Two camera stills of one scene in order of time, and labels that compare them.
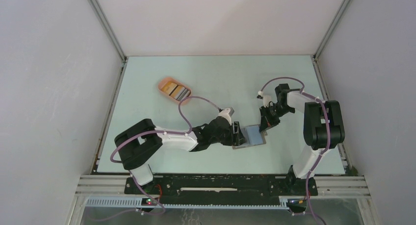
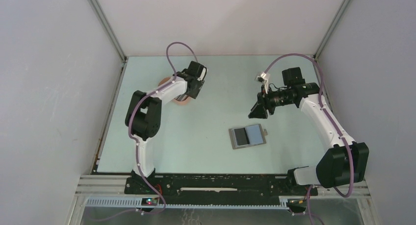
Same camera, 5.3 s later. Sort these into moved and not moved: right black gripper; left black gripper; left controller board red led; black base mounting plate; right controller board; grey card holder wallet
Moved: left black gripper; right black gripper
Not moved: grey card holder wallet; left controller board red led; right controller board; black base mounting plate
